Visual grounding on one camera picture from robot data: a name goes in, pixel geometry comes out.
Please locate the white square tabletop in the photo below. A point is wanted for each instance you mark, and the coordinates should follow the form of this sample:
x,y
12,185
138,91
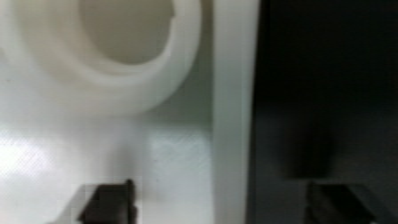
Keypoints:
x,y
126,74

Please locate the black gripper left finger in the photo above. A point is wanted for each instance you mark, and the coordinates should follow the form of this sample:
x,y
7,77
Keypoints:
x,y
110,208

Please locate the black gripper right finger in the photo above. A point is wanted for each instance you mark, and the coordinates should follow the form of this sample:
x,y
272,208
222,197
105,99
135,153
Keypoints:
x,y
344,204

